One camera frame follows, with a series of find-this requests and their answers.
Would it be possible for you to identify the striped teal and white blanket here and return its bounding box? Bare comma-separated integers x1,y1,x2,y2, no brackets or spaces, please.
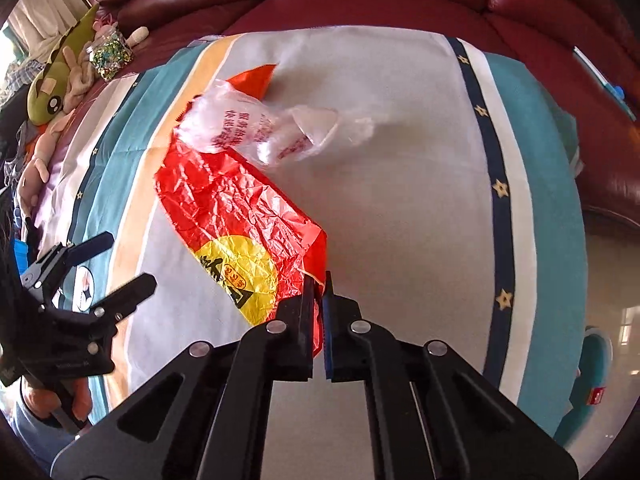
20,25,589,437

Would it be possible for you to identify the beige curtain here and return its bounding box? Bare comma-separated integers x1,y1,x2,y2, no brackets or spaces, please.
7,0,87,62

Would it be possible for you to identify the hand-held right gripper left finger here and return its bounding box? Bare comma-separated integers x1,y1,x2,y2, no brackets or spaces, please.
50,276,319,480

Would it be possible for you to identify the pink plush toy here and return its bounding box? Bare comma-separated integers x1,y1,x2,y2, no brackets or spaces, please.
15,27,151,212

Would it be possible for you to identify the clear plastic bag red print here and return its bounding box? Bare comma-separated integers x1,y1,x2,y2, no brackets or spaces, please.
174,79,376,169

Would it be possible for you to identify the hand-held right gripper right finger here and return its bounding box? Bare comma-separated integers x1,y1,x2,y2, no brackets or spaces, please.
322,270,579,480

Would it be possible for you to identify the blue and white book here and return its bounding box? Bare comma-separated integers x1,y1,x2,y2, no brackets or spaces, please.
572,45,639,122

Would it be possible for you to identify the green plush toy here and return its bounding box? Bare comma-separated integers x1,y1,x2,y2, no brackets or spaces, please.
27,3,101,126

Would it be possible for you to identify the red and yellow plastic bag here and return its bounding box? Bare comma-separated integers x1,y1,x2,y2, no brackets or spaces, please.
154,63,329,359

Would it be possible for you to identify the teal round bin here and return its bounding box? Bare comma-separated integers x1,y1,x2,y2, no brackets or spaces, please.
552,326,614,449

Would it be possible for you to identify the person's left hand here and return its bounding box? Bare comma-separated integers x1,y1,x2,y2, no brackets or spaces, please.
20,377,94,425

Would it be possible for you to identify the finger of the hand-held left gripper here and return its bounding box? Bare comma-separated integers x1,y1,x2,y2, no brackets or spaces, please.
74,273,157,322
19,232,115,307

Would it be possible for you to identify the clear jar of beads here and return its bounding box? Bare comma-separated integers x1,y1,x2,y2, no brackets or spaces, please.
85,27,134,83

